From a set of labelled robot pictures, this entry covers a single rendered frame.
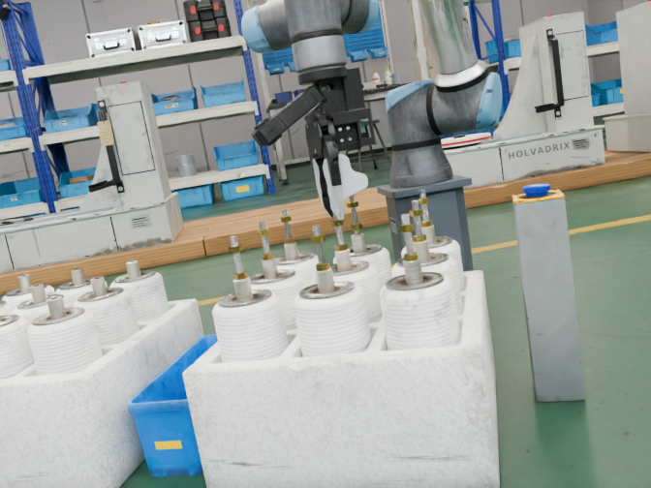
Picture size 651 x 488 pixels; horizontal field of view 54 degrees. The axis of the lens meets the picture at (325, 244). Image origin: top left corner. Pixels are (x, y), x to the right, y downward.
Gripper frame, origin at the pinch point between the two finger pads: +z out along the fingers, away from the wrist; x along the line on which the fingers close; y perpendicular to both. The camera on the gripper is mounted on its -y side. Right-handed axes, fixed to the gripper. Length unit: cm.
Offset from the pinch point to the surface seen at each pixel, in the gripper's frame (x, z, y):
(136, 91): 209, -41, -15
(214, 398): -8.5, 20.1, -22.7
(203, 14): 465, -120, 63
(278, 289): 1.4, 10.1, -9.7
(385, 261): 6.3, 10.9, 9.6
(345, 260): -1.1, 7.7, 0.6
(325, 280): -11.1, 7.4, -5.8
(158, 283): 29.9, 10.6, -25.9
